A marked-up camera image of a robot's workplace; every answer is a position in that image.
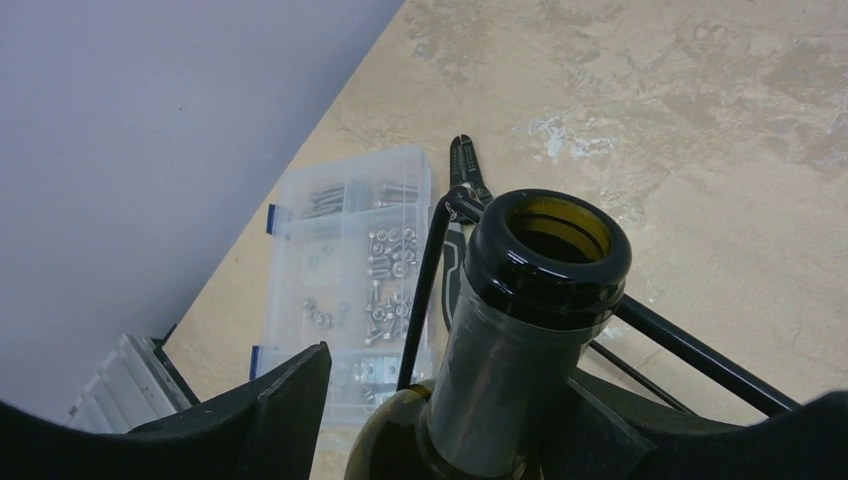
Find black pruning shears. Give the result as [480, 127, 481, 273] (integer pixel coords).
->
[441, 134, 493, 330]

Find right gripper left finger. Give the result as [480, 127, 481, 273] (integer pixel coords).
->
[1, 342, 332, 479]

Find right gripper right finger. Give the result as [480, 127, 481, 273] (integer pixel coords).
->
[543, 371, 847, 479]

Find dark bottle silver neck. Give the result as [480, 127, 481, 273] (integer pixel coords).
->
[345, 189, 632, 479]

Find black wire wine rack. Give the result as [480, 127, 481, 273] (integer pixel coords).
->
[396, 189, 798, 419]

